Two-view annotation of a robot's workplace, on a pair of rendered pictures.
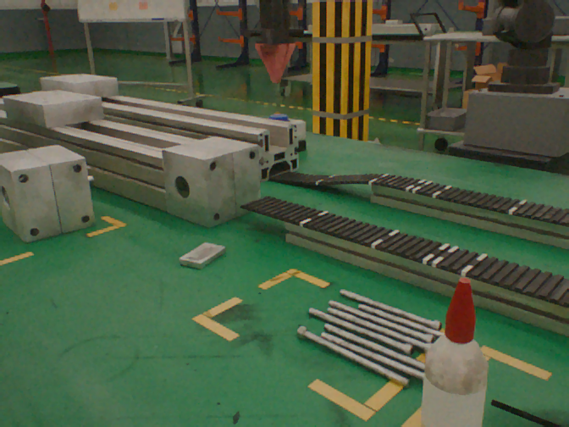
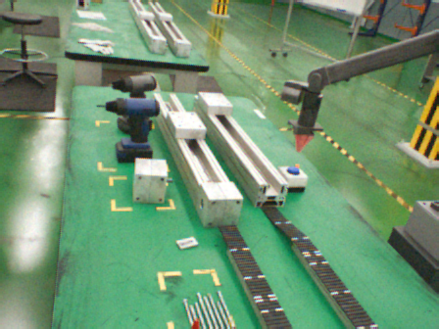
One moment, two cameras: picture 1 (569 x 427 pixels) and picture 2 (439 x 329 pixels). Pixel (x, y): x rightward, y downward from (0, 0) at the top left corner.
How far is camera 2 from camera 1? 56 cm
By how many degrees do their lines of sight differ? 24
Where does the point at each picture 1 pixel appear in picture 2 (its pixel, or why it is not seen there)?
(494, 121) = (422, 226)
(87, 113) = (197, 135)
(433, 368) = not seen: outside the picture
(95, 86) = (219, 109)
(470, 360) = not seen: outside the picture
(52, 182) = (150, 182)
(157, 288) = (158, 252)
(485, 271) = (271, 316)
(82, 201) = (161, 192)
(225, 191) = (218, 214)
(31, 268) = (126, 217)
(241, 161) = (230, 204)
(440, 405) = not seen: outside the picture
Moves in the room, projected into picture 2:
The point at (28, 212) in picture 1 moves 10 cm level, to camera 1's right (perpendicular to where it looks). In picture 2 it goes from (137, 190) to (165, 204)
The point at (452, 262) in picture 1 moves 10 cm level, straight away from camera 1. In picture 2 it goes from (264, 305) to (293, 287)
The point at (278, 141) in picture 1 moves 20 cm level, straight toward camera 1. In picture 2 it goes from (275, 188) to (248, 214)
